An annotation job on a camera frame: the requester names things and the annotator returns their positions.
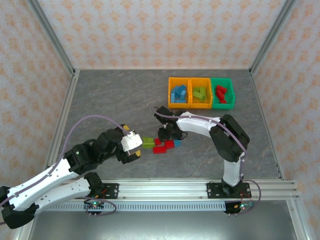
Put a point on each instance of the small circuit board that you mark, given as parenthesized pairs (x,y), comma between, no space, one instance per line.
(236,207)
(95,206)

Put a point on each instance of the small red lego brick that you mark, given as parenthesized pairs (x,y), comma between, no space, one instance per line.
(224,101)

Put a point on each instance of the green plastic bin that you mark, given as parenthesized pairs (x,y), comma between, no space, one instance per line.
(231,97)

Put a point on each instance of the orange plastic bin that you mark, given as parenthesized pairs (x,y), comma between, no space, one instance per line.
(200,105)
(172,106)

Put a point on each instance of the small blue lego brick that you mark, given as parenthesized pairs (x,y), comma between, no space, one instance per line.
(177,143)

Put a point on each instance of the aluminium side rail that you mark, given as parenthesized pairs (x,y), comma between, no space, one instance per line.
(69,95)
(258,95)

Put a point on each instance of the wide aluminium mounting rail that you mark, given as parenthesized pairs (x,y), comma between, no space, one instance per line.
(162,190)

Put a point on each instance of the aluminium frame post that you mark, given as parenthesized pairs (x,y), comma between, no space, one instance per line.
(55,40)
(269,40)

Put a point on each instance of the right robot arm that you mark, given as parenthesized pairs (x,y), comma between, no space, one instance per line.
(195,127)

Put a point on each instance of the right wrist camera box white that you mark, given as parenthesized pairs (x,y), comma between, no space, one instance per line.
(165,126)

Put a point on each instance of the small green lego brick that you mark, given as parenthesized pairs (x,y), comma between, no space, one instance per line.
(203,99)

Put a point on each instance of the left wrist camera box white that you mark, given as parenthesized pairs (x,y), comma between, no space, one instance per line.
(132,141)

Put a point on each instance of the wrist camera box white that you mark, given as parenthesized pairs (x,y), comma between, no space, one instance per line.
(165,126)
(132,141)

